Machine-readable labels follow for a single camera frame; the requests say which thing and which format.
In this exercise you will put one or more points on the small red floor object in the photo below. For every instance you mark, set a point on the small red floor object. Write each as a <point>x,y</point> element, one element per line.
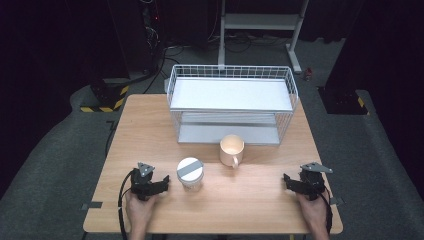
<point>308,74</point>

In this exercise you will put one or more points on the grey tape piece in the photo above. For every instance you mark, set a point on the grey tape piece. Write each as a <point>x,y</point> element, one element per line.
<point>92,205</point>
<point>338,201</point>

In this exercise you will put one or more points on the person's left hand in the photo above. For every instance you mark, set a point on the person's left hand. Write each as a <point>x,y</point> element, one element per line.
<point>140,210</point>

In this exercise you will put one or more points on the glass jar with white lid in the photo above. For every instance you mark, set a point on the glass jar with white lid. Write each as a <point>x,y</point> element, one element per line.
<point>190,173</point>

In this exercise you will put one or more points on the cream ceramic mug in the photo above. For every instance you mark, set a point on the cream ceramic mug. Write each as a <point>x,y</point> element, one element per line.
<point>231,150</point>

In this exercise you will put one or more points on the white metal stand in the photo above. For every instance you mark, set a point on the white metal stand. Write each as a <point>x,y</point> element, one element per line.
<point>260,21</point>

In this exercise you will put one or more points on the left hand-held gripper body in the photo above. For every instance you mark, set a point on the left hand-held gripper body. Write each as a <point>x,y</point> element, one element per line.
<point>142,181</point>

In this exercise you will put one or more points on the person's right hand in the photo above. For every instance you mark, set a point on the person's right hand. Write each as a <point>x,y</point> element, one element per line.
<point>313,211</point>

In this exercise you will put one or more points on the black base with yellow stripes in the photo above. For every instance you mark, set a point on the black base with yellow stripes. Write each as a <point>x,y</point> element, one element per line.
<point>343,101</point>
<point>108,96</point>

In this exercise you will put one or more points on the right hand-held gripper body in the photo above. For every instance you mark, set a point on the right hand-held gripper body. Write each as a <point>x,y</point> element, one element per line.
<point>312,181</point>

